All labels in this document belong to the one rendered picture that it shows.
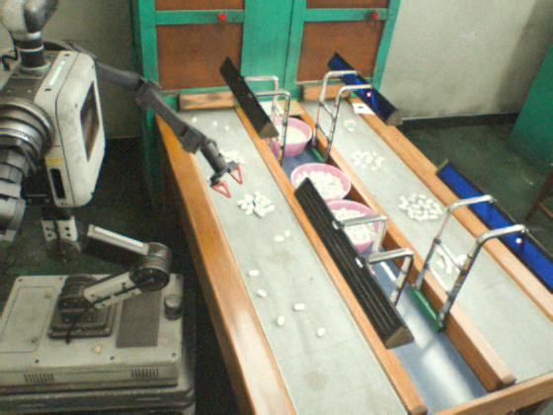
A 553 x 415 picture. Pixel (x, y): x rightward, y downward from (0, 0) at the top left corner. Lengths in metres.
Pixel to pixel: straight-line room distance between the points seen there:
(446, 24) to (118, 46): 2.39
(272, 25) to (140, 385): 1.75
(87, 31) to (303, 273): 2.17
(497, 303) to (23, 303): 1.76
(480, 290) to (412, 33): 2.45
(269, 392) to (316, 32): 1.86
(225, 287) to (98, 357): 0.53
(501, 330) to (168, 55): 1.86
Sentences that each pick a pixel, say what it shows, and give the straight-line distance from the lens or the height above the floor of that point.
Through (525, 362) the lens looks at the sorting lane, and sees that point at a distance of 1.81.
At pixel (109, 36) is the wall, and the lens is 3.34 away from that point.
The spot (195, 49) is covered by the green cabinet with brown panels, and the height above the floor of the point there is 1.08.
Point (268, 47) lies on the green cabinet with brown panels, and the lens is 2.62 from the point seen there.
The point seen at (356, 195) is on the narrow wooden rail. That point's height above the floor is 0.74.
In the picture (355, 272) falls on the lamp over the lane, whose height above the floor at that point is 1.08.
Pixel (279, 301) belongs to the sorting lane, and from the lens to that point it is 1.67.
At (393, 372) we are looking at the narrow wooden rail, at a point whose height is 0.76.
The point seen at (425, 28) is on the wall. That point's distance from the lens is 4.00.
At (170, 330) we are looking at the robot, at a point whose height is 0.47.
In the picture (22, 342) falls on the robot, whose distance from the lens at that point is 2.00.
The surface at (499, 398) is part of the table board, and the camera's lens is 1.69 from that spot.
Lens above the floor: 2.02
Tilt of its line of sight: 39 degrees down
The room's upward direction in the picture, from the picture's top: 8 degrees clockwise
